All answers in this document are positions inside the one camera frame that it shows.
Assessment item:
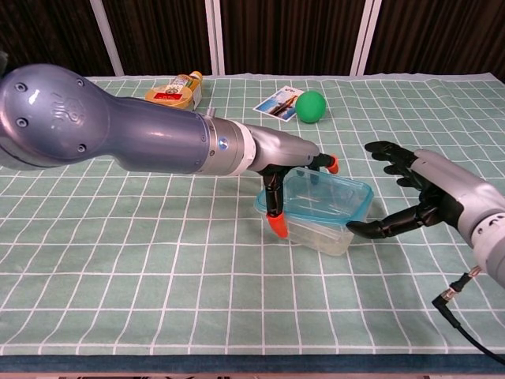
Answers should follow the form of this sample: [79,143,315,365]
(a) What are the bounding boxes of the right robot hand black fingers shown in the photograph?
[346,141,496,241]

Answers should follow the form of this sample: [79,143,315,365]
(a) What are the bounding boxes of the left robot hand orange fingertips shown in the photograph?
[250,125,341,239]

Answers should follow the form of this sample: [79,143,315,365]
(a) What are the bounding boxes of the translucent blue plastic container lid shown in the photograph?
[253,167,375,229]

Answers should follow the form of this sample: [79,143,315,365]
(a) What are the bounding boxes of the clear plastic container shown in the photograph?
[285,215,355,256]

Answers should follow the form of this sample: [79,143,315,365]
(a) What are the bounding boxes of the photo postcard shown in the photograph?
[252,85,305,122]

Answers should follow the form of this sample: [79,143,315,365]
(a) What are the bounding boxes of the green ball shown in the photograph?
[295,90,327,124]

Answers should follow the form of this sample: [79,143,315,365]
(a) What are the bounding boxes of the yellow tea bottle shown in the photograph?
[171,70,205,111]

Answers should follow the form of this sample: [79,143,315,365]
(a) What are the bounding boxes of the dark slatted partition panel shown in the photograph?
[89,0,220,77]
[0,0,124,78]
[350,0,505,84]
[214,0,374,77]

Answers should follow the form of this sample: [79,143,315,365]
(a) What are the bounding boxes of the green checked tablecloth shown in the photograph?
[0,72,505,358]

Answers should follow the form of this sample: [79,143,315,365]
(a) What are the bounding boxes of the dark blue underlay cloth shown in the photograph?
[0,354,505,375]

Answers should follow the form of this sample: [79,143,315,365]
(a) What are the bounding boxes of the black cable with metal plug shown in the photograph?
[432,265,505,366]

